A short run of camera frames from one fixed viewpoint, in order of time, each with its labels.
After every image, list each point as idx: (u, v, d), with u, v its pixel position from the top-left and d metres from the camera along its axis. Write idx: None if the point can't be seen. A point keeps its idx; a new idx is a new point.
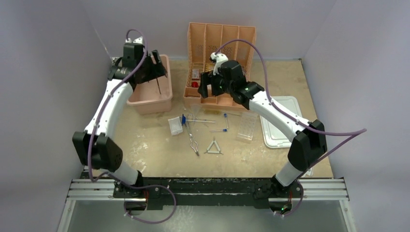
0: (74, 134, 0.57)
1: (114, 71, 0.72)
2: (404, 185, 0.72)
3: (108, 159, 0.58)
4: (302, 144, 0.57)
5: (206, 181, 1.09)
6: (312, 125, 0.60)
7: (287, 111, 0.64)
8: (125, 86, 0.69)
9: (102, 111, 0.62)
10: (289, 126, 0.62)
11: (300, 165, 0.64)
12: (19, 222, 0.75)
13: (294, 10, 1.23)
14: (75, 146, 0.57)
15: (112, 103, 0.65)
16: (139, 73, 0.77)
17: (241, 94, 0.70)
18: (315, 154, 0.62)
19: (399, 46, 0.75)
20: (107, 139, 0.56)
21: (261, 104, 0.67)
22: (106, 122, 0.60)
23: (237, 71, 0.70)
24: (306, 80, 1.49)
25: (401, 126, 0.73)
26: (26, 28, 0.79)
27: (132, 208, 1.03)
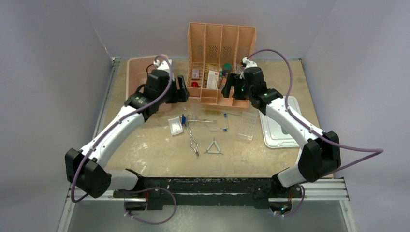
0: (69, 150, 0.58)
1: (133, 97, 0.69)
2: (405, 185, 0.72)
3: (91, 186, 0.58)
4: (313, 153, 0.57)
5: (206, 181, 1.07)
6: (325, 135, 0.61)
7: (301, 119, 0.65)
8: (136, 116, 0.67)
9: (104, 135, 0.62)
10: (301, 134, 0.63)
11: (309, 177, 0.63)
12: (18, 222, 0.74)
13: (295, 10, 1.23)
14: (65, 162, 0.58)
15: (118, 130, 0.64)
16: (157, 104, 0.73)
17: (259, 98, 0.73)
18: (327, 168, 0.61)
19: (399, 46, 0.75)
20: (96, 167, 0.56)
21: (277, 109, 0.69)
22: (103, 147, 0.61)
23: (258, 76, 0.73)
24: (306, 79, 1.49)
25: (402, 126, 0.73)
26: (26, 28, 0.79)
27: (132, 208, 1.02)
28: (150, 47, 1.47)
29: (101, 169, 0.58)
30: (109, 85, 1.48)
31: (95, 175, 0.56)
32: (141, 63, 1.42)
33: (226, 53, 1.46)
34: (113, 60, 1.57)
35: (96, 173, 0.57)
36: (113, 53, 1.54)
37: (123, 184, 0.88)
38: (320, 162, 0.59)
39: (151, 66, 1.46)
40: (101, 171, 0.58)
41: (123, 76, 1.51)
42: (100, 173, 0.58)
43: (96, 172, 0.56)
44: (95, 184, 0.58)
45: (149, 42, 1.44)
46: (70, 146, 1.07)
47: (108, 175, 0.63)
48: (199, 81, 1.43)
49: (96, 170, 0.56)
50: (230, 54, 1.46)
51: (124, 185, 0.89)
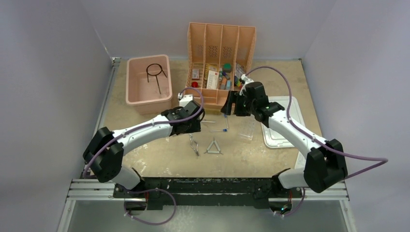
0: (103, 127, 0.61)
1: (169, 111, 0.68)
2: (405, 185, 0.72)
3: (103, 169, 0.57)
4: (316, 161, 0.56)
5: (206, 181, 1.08)
6: (328, 143, 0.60)
7: (303, 128, 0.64)
8: (167, 127, 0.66)
9: (137, 128, 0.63)
10: (304, 143, 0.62)
11: (316, 187, 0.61)
12: (18, 222, 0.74)
13: (295, 10, 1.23)
14: (95, 137, 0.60)
15: (147, 130, 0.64)
16: (185, 127, 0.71)
17: (262, 111, 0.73)
18: (334, 178, 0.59)
19: (399, 46, 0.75)
20: (119, 151, 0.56)
21: (279, 121, 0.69)
22: (131, 138, 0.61)
23: (260, 91, 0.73)
24: (306, 80, 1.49)
25: (402, 126, 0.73)
26: (26, 28, 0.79)
27: (132, 208, 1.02)
28: (150, 47, 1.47)
29: (121, 156, 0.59)
30: (109, 85, 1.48)
31: (114, 160, 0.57)
32: (141, 63, 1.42)
33: (226, 53, 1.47)
34: (113, 60, 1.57)
35: (116, 158, 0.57)
36: (112, 53, 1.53)
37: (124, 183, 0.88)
38: (326, 171, 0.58)
39: (151, 66, 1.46)
40: (120, 159, 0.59)
41: (123, 76, 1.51)
42: (118, 160, 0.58)
43: (116, 157, 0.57)
44: (107, 168, 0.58)
45: (149, 42, 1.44)
46: (70, 146, 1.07)
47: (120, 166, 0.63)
48: (199, 81, 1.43)
49: (117, 155, 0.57)
50: (230, 54, 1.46)
51: (124, 184, 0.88)
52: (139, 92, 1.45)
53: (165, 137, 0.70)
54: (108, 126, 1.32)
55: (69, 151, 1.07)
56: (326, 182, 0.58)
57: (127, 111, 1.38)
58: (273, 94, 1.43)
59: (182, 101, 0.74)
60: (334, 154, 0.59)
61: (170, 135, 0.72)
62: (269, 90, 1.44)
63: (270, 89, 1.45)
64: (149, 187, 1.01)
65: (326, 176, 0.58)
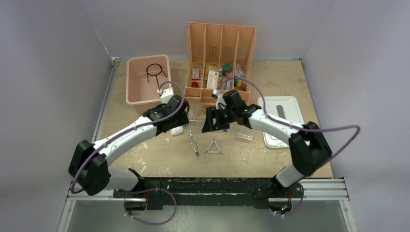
0: (83, 140, 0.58)
1: (152, 110, 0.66)
2: (404, 185, 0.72)
3: (90, 182, 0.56)
4: (298, 145, 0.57)
5: (206, 181, 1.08)
6: (305, 126, 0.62)
7: (281, 119, 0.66)
8: (152, 127, 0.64)
9: (118, 136, 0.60)
10: (285, 132, 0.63)
11: (309, 173, 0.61)
12: (18, 222, 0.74)
13: (295, 10, 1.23)
14: (75, 151, 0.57)
15: (130, 136, 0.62)
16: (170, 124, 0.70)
17: (243, 116, 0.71)
18: (320, 159, 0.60)
19: (399, 46, 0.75)
20: (102, 163, 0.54)
21: (258, 118, 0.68)
22: (114, 147, 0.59)
23: (236, 96, 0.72)
24: (306, 80, 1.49)
25: (401, 126, 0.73)
26: (26, 28, 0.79)
27: (132, 208, 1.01)
28: (150, 47, 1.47)
29: (106, 167, 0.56)
30: (109, 85, 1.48)
31: (98, 172, 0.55)
32: (141, 63, 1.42)
33: (226, 53, 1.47)
34: (113, 60, 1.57)
35: (100, 170, 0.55)
36: (113, 53, 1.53)
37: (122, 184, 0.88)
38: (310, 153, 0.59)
39: (151, 66, 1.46)
40: (105, 169, 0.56)
41: (123, 76, 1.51)
42: (103, 171, 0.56)
43: (99, 169, 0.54)
44: (94, 181, 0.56)
45: (149, 42, 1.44)
46: (69, 146, 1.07)
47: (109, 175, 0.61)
48: (199, 81, 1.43)
49: (101, 167, 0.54)
50: (230, 54, 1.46)
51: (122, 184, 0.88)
52: (139, 92, 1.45)
53: (152, 137, 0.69)
54: (108, 126, 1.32)
55: (69, 151, 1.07)
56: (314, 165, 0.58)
57: (127, 111, 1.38)
58: (273, 94, 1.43)
59: (163, 96, 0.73)
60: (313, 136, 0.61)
61: (157, 135, 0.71)
62: (269, 90, 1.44)
63: (270, 88, 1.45)
64: (149, 187, 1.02)
65: (312, 158, 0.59)
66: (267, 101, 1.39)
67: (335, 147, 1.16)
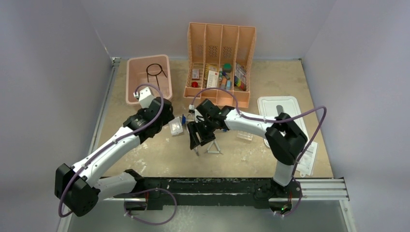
0: (62, 165, 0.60)
1: (132, 119, 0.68)
2: (403, 185, 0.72)
3: (76, 205, 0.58)
4: (275, 138, 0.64)
5: (206, 181, 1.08)
6: (277, 118, 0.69)
7: (254, 116, 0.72)
8: (133, 137, 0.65)
9: (97, 154, 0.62)
10: (260, 127, 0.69)
11: (290, 161, 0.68)
12: (18, 222, 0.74)
13: (295, 10, 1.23)
14: (56, 177, 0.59)
15: (111, 151, 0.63)
16: (154, 129, 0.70)
17: (217, 119, 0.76)
18: (297, 146, 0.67)
19: (399, 46, 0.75)
20: (84, 186, 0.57)
21: (233, 119, 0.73)
22: (95, 166, 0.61)
23: (208, 104, 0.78)
24: (306, 80, 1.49)
25: (401, 126, 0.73)
26: (26, 28, 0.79)
27: (132, 208, 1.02)
28: (150, 47, 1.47)
29: (89, 188, 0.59)
30: (109, 85, 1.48)
31: (82, 195, 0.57)
32: (141, 63, 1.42)
33: (226, 53, 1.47)
34: (113, 60, 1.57)
35: (83, 192, 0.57)
36: (113, 53, 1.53)
37: (119, 188, 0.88)
38: (287, 143, 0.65)
39: (151, 66, 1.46)
40: (89, 191, 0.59)
41: (123, 76, 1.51)
42: (87, 193, 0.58)
43: (83, 191, 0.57)
44: (80, 202, 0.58)
45: (149, 42, 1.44)
46: (69, 146, 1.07)
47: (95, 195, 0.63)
48: (199, 81, 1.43)
49: (84, 190, 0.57)
50: (230, 54, 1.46)
51: (121, 190, 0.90)
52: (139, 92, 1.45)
53: (138, 145, 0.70)
54: (108, 126, 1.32)
55: (69, 151, 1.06)
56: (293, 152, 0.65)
57: (127, 111, 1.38)
58: (273, 94, 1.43)
59: (140, 99, 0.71)
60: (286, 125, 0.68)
61: (143, 141, 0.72)
62: (269, 90, 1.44)
63: (270, 88, 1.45)
64: (149, 187, 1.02)
65: (290, 147, 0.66)
66: (267, 101, 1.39)
67: (335, 147, 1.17)
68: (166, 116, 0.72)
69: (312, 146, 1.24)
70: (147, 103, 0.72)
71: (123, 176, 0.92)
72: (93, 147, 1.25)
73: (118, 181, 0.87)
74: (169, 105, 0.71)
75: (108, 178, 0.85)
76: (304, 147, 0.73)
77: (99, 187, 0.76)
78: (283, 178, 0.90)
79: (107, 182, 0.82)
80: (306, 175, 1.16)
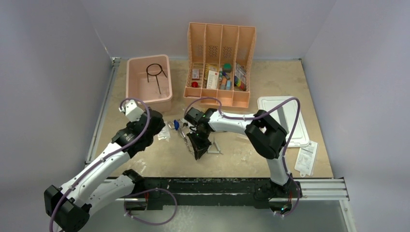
0: (50, 187, 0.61)
1: (122, 135, 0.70)
2: (402, 185, 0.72)
3: (65, 225, 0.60)
4: (254, 135, 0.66)
5: (206, 181, 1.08)
6: (256, 115, 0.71)
7: (234, 116, 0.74)
8: (121, 154, 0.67)
9: (85, 175, 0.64)
10: (241, 125, 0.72)
11: (272, 155, 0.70)
12: (18, 222, 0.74)
13: (295, 10, 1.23)
14: (45, 199, 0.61)
15: (100, 169, 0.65)
16: (144, 143, 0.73)
17: (202, 121, 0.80)
18: (277, 141, 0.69)
19: (398, 47, 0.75)
20: (72, 208, 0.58)
21: (215, 120, 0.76)
22: (82, 187, 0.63)
23: (193, 111, 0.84)
24: (306, 80, 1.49)
25: (402, 125, 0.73)
26: (26, 28, 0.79)
27: (132, 208, 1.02)
28: (150, 47, 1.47)
29: (78, 210, 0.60)
30: (109, 85, 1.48)
31: (70, 217, 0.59)
32: (141, 63, 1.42)
33: (226, 53, 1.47)
34: (113, 60, 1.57)
35: (71, 215, 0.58)
36: (113, 53, 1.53)
37: (116, 195, 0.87)
38: (267, 138, 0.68)
39: (151, 66, 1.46)
40: (78, 212, 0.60)
41: (123, 76, 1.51)
42: (75, 215, 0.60)
43: (70, 214, 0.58)
44: (68, 224, 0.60)
45: (149, 42, 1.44)
46: (69, 146, 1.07)
47: (86, 214, 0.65)
48: (199, 81, 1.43)
49: (71, 212, 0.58)
50: (230, 54, 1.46)
51: (121, 194, 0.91)
52: (139, 92, 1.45)
53: (129, 160, 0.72)
54: (108, 127, 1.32)
55: (69, 151, 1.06)
56: (273, 146, 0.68)
57: None
58: (274, 94, 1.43)
59: (127, 112, 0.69)
60: (265, 121, 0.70)
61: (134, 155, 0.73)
62: (268, 90, 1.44)
63: (270, 88, 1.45)
64: (149, 187, 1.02)
65: (270, 141, 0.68)
66: (267, 101, 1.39)
67: (335, 147, 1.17)
68: (154, 129, 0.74)
69: (312, 146, 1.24)
70: (135, 116, 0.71)
71: (118, 181, 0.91)
72: (93, 147, 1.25)
73: (113, 189, 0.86)
74: (158, 118, 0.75)
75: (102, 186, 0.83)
76: (285, 143, 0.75)
77: (91, 202, 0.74)
78: (278, 177, 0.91)
79: (99, 193, 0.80)
80: (306, 175, 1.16)
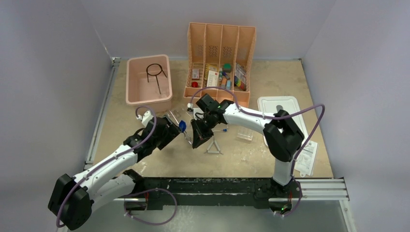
0: (63, 175, 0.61)
1: (132, 138, 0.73)
2: (402, 185, 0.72)
3: (71, 216, 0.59)
4: (272, 134, 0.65)
5: (206, 181, 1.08)
6: (276, 115, 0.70)
7: (253, 112, 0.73)
8: (132, 154, 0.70)
9: (99, 167, 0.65)
10: (258, 123, 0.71)
11: (286, 158, 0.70)
12: (18, 222, 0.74)
13: (295, 10, 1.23)
14: (55, 188, 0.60)
15: (112, 165, 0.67)
16: (150, 148, 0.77)
17: (216, 111, 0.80)
18: (293, 144, 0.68)
19: (398, 46, 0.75)
20: (84, 195, 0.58)
21: (232, 113, 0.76)
22: (95, 178, 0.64)
23: (208, 98, 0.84)
24: (306, 80, 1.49)
25: (402, 125, 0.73)
26: (26, 27, 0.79)
27: (132, 208, 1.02)
28: (150, 46, 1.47)
29: (88, 198, 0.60)
30: (109, 85, 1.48)
31: (80, 205, 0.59)
32: (141, 63, 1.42)
33: (226, 53, 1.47)
34: (113, 60, 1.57)
35: (82, 202, 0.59)
36: (113, 53, 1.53)
37: (117, 192, 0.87)
38: (285, 139, 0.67)
39: (151, 66, 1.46)
40: (87, 201, 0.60)
41: (123, 76, 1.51)
42: (83, 204, 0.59)
43: (81, 202, 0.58)
44: (74, 214, 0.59)
45: (149, 42, 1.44)
46: (69, 146, 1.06)
47: (90, 209, 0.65)
48: (200, 81, 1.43)
49: (82, 200, 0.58)
50: (230, 54, 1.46)
51: (122, 193, 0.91)
52: (139, 92, 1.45)
53: (134, 164, 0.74)
54: (108, 127, 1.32)
55: (69, 151, 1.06)
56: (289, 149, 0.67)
57: (127, 111, 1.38)
58: (273, 94, 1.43)
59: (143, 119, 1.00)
60: (285, 123, 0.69)
61: (139, 160, 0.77)
62: (268, 90, 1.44)
63: (270, 88, 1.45)
64: (149, 186, 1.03)
65: (286, 143, 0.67)
66: (267, 101, 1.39)
67: (335, 147, 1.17)
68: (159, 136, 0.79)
69: (312, 146, 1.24)
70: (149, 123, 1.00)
71: (121, 179, 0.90)
72: (93, 147, 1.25)
73: (115, 187, 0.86)
74: (164, 124, 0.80)
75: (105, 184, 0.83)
76: (300, 146, 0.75)
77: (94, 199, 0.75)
78: (282, 177, 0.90)
79: (102, 190, 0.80)
80: (306, 175, 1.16)
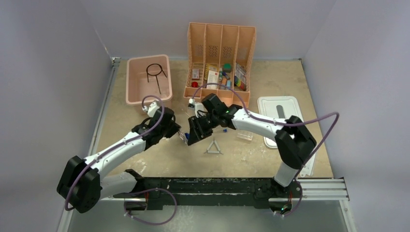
0: (73, 156, 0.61)
1: (139, 126, 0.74)
2: (403, 185, 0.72)
3: (82, 198, 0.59)
4: (285, 141, 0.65)
5: (206, 181, 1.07)
6: (288, 122, 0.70)
7: (263, 118, 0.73)
8: (140, 140, 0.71)
9: (110, 151, 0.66)
10: (270, 129, 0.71)
11: (298, 165, 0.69)
12: (18, 222, 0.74)
13: (294, 10, 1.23)
14: (65, 170, 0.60)
15: (121, 150, 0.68)
16: (157, 136, 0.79)
17: (225, 117, 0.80)
18: (305, 151, 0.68)
19: (398, 47, 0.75)
20: (95, 177, 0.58)
21: (241, 119, 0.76)
22: (106, 161, 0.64)
23: (215, 100, 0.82)
24: (306, 80, 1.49)
25: (402, 125, 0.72)
26: (26, 28, 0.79)
27: (132, 208, 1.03)
28: (150, 46, 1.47)
29: (98, 180, 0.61)
30: (109, 85, 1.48)
31: (91, 185, 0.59)
32: (141, 63, 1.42)
33: (226, 53, 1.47)
34: (113, 60, 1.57)
35: (93, 183, 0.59)
36: (113, 53, 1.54)
37: (120, 187, 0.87)
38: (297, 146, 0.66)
39: (151, 66, 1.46)
40: (97, 183, 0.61)
41: (123, 76, 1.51)
42: (94, 185, 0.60)
43: (91, 183, 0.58)
44: (84, 196, 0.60)
45: (149, 42, 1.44)
46: (68, 146, 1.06)
47: (99, 192, 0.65)
48: (200, 81, 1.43)
49: (93, 181, 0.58)
50: (230, 54, 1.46)
51: (124, 189, 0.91)
52: (139, 92, 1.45)
53: (141, 151, 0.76)
54: (108, 126, 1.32)
55: (68, 151, 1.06)
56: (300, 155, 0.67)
57: (127, 110, 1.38)
58: (274, 94, 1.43)
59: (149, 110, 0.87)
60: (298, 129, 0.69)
61: (147, 147, 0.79)
62: (268, 90, 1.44)
63: (270, 88, 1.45)
64: (149, 187, 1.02)
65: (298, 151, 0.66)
66: (267, 101, 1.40)
67: (335, 147, 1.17)
68: (166, 124, 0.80)
69: None
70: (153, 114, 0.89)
71: (123, 175, 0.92)
72: (93, 147, 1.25)
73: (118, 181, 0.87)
74: (171, 113, 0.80)
75: (109, 177, 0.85)
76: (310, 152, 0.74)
77: (102, 185, 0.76)
78: (284, 178, 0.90)
79: (108, 181, 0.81)
80: (306, 175, 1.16)
